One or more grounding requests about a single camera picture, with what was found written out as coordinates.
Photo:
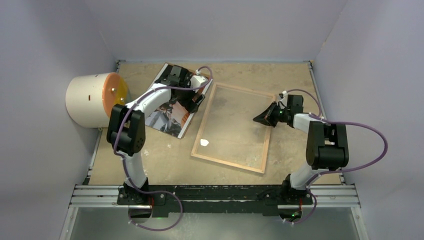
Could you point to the wooden picture frame with glass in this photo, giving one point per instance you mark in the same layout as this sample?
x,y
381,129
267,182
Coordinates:
x,y
228,135

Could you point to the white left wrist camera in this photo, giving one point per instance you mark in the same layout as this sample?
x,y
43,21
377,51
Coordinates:
x,y
197,80

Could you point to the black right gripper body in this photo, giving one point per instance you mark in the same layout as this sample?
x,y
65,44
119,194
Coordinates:
x,y
281,115

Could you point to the white cylinder with orange lid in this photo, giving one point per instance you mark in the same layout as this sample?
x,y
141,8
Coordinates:
x,y
89,99

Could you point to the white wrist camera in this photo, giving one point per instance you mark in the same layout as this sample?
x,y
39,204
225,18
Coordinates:
x,y
283,98
197,80

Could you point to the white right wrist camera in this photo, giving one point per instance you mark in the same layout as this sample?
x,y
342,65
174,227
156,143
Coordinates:
x,y
283,98

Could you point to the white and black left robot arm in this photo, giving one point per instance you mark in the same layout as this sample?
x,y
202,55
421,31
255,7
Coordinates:
x,y
126,131

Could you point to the aluminium extrusion rail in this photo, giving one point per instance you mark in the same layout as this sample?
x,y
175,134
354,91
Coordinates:
x,y
105,196

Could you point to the printed photo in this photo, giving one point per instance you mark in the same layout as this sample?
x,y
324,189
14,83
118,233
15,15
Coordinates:
x,y
173,119

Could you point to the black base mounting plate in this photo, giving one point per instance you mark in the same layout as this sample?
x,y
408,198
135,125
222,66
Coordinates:
x,y
267,200

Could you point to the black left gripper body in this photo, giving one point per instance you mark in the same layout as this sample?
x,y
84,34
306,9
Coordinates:
x,y
186,95

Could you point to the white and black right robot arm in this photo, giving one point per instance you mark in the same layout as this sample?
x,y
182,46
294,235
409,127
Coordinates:
x,y
326,145

